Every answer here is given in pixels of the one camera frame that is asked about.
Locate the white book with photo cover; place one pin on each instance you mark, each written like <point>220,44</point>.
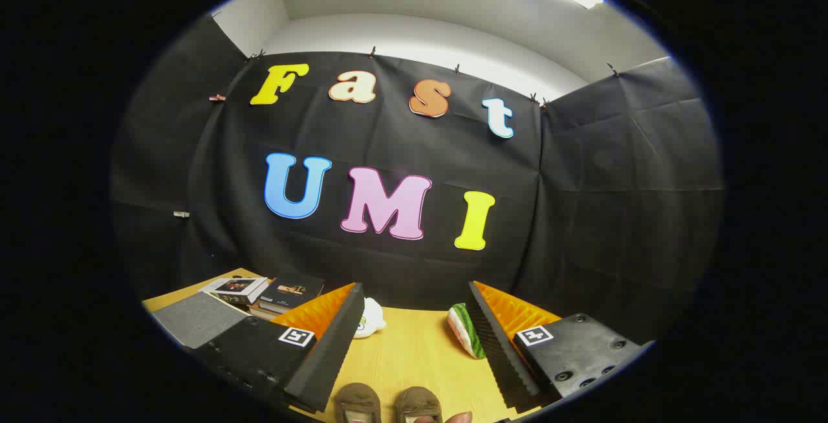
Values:
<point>233,287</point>

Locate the white plush toy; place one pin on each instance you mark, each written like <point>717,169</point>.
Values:
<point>372,319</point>

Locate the grey fabric storage box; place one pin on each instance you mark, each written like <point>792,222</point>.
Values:
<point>194,319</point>

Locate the brown fuzzy shoe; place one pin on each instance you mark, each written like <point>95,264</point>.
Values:
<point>417,402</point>
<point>356,400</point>

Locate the black hardcover book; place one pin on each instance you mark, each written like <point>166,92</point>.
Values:
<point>291,290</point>

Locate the watermelon slice plush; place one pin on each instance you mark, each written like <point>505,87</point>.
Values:
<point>466,332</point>

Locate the brown book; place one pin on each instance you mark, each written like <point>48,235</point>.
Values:
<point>265,312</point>

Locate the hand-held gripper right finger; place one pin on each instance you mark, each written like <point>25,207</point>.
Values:
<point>501,352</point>

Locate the black backdrop cloth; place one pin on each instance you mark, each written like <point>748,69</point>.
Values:
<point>388,138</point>

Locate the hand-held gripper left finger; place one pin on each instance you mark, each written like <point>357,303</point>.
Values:
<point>323,358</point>

